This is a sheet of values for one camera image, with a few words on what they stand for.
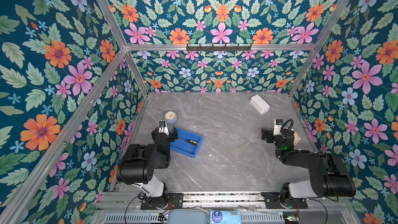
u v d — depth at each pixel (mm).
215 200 750
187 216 690
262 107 1051
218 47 913
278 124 806
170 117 1012
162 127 778
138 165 458
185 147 922
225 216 651
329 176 454
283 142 708
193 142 909
